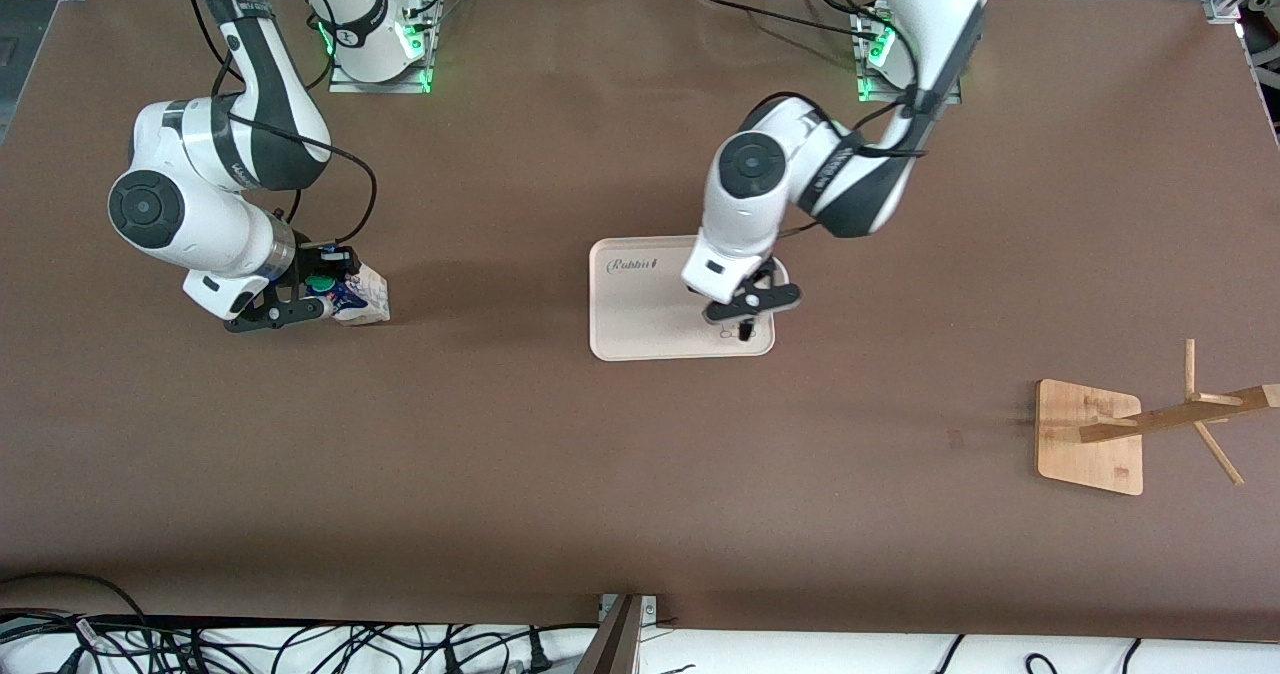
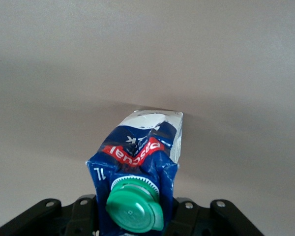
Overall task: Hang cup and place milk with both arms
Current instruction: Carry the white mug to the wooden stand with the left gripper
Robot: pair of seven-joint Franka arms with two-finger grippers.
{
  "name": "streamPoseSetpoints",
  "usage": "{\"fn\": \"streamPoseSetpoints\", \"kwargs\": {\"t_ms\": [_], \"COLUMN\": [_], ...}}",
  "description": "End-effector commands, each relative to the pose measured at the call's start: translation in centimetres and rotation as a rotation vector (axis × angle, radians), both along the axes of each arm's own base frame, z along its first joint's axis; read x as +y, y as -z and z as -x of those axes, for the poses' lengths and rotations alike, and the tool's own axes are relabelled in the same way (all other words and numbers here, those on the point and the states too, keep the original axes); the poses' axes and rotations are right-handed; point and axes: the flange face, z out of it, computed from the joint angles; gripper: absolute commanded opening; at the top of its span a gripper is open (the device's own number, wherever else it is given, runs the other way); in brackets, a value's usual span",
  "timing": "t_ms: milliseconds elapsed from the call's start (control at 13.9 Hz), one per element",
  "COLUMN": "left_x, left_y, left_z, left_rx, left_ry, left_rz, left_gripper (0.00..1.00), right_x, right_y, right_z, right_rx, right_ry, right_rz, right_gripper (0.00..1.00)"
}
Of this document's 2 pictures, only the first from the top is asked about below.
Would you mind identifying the blue white milk carton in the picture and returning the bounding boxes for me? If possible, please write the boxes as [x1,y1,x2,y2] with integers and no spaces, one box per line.
[305,262,392,327]

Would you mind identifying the wooden cup rack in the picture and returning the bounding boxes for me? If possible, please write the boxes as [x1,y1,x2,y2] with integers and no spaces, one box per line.
[1035,339,1280,497]

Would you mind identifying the cream tray with rabbit print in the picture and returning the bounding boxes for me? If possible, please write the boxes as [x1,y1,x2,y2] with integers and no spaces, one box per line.
[588,235,777,363]

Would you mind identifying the brown table cover sheet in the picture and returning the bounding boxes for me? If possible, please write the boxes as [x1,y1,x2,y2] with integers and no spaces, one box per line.
[0,0,1280,645]

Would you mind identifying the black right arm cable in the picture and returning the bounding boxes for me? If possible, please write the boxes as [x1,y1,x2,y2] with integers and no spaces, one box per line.
[185,0,379,247]

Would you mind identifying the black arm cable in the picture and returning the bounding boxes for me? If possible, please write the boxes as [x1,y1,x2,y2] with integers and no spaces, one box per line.
[185,0,379,247]
[740,0,936,240]

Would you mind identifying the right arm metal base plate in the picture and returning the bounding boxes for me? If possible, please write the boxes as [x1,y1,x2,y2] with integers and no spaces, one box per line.
[328,0,443,95]

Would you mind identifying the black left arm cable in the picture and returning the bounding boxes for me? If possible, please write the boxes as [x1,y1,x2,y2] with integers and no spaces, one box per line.
[740,0,936,240]

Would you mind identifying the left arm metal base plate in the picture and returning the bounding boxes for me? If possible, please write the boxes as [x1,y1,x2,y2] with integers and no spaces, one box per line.
[855,0,964,105]

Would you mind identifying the black cables to arm base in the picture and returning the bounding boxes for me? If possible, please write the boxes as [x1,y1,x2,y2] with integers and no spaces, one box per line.
[695,0,896,45]

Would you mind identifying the silver metal bracket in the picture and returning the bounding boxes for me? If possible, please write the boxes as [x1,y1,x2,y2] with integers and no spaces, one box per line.
[598,592,661,627]

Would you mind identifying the dark aluminium profile post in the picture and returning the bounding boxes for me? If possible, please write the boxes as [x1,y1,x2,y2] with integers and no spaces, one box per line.
[575,594,643,674]

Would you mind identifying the black cable bundle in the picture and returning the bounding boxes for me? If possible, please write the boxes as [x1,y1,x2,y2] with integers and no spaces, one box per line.
[0,572,601,674]

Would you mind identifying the aluminium frame corner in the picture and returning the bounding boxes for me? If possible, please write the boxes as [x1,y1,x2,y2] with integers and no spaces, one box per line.
[1205,0,1280,145]

